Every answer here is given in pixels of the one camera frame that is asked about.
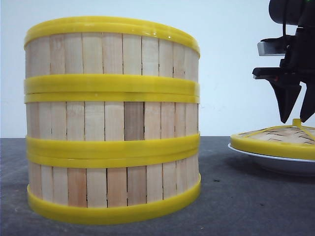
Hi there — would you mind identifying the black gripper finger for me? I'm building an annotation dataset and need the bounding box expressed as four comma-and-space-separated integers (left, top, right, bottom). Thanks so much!
271, 83, 301, 123
300, 83, 315, 122

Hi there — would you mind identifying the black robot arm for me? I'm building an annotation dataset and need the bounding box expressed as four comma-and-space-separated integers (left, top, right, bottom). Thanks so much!
252, 0, 315, 123

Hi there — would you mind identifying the bamboo steamer basket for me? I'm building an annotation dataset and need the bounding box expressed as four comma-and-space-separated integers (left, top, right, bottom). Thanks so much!
24, 16, 200, 103
27, 154, 201, 225

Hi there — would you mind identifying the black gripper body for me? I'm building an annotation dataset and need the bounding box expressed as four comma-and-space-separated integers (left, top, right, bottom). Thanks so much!
252, 25, 315, 86

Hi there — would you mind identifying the white plate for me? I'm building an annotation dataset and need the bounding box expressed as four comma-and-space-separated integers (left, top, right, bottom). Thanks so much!
228, 143, 315, 177

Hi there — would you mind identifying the woven yellow-rimmed steamer lid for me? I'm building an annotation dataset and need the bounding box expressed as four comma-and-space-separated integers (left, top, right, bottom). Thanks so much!
230, 118, 315, 161

